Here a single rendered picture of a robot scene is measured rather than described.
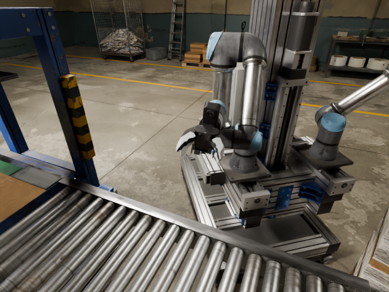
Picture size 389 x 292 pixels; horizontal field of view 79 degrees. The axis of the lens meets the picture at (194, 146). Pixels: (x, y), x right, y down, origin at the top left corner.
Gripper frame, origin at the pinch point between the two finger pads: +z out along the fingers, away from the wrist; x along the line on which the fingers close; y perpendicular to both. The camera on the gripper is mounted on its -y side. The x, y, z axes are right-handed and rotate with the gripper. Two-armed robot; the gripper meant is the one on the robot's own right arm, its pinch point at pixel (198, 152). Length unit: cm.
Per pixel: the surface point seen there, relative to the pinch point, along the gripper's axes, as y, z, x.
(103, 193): 49, -21, 44
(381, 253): 46, -24, -77
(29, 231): 51, 4, 61
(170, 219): 44.9, -13.0, 9.3
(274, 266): 40, -1, -31
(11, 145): 62, -53, 129
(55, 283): 48, 19, 37
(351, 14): -30, -661, -233
